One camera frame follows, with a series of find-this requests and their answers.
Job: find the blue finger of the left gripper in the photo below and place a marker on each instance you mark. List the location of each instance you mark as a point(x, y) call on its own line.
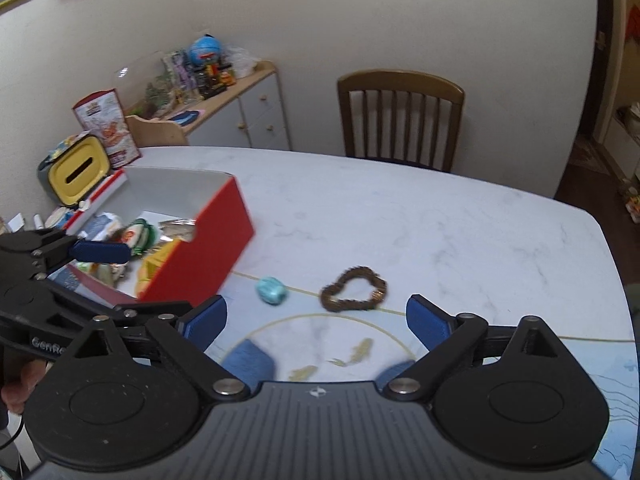
point(101, 252)
point(202, 324)

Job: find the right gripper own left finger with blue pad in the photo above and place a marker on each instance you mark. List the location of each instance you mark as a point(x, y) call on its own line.
point(212, 382)

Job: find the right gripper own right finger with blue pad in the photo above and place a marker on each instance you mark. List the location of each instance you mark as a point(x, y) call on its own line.
point(451, 342)

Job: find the turquoise small round object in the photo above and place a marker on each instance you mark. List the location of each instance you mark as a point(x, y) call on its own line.
point(271, 291)

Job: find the white blue plastic packet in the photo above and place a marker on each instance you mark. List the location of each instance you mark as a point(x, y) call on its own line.
point(101, 227)

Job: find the yellow small carton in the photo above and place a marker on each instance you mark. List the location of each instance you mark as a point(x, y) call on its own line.
point(151, 263)

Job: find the person's hand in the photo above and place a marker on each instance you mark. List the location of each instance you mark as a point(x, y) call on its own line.
point(14, 395)

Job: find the green white red toy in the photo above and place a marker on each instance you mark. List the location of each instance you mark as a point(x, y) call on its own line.
point(139, 236)

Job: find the red cardboard box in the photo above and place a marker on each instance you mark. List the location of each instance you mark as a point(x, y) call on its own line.
point(195, 222)

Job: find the silver foil packet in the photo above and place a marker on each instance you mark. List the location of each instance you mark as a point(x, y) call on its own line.
point(177, 229)

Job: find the yellow lid tissue box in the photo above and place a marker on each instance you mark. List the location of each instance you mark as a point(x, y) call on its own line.
point(73, 169)

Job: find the red white snack bag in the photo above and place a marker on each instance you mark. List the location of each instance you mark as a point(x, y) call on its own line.
point(101, 114)

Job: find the clear plastic dome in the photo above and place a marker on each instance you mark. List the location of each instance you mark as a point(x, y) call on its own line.
point(146, 87)

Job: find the dark jars on cabinet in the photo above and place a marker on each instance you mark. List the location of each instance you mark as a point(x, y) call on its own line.
point(212, 79)

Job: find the white wood sideboard cabinet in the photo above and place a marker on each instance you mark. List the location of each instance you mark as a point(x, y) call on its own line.
point(248, 115)

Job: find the brown wooden chair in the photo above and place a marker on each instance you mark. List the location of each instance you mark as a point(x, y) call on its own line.
point(401, 116)

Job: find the blue globe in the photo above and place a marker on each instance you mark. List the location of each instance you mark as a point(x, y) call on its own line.
point(207, 46)

